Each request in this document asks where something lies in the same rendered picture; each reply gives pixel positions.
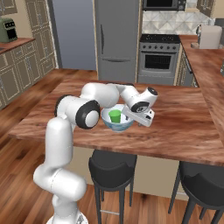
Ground tall beige cupboard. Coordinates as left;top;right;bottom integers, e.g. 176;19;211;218
24;0;59;77

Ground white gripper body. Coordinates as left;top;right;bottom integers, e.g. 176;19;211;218
121;105;155;128

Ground green cup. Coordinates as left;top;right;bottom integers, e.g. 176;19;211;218
108;108;123;123

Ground black microwave oven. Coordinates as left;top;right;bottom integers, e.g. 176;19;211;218
141;0;187;12

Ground beige wall cupboard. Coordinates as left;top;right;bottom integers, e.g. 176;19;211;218
196;0;217;18
0;0;18;17

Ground pale blue patterned bowl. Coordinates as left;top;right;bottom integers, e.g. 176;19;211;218
101;103;136;133

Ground beige base cupboard run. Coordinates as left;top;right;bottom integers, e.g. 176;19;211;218
0;38;58;111

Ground grey fridge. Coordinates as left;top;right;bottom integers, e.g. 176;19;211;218
94;0;142;84

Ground black bar stool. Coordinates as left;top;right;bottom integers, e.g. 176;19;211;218
167;160;224;224
87;149;138;224

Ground beige cupboards with dishwasher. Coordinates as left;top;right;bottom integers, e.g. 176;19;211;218
175;48;200;88

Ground grey oven with hob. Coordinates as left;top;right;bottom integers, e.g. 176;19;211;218
136;32;182;87

